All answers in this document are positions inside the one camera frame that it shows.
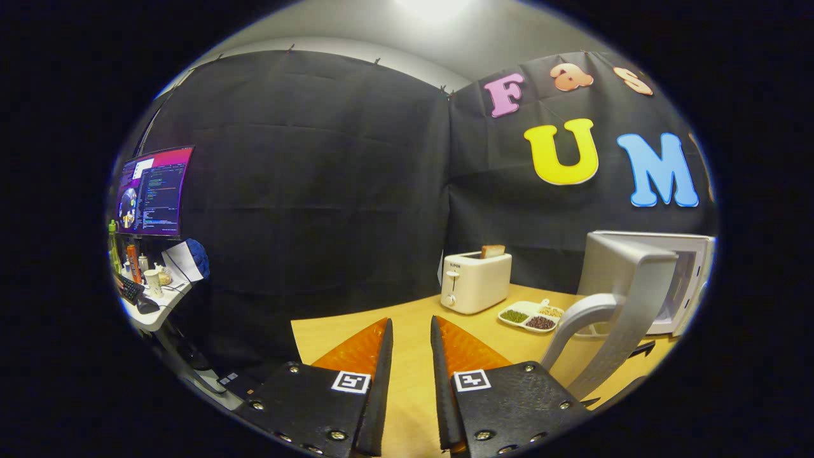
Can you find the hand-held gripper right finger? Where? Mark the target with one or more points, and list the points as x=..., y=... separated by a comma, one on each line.
x=442, y=394

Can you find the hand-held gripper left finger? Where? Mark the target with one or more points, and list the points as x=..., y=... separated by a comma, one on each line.
x=379, y=394

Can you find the white microwave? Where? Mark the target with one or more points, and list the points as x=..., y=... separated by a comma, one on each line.
x=629, y=273

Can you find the cream toaster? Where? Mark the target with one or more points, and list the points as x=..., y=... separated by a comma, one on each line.
x=477, y=283

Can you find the white divided bean dish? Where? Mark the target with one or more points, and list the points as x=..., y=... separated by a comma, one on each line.
x=531, y=316

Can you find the toast bread slice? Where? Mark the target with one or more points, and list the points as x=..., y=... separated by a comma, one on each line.
x=493, y=251

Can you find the blue cloth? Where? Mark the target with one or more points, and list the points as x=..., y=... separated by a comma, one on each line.
x=200, y=257

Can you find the white side desk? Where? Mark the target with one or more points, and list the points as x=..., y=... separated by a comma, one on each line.
x=162, y=308

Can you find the white paper sheet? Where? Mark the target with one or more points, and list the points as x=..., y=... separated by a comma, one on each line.
x=181, y=262

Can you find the black computer mouse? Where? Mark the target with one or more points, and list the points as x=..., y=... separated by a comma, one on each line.
x=147, y=306

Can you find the white cup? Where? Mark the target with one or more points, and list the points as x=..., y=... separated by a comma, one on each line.
x=153, y=283

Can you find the black keyboard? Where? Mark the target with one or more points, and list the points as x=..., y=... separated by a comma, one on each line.
x=130, y=289

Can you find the orange bottle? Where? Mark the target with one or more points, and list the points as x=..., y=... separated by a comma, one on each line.
x=133, y=262

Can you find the green bottle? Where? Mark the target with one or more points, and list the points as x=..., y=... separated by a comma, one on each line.
x=114, y=251

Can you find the computer monitor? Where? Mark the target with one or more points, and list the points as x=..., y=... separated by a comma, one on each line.
x=156, y=191

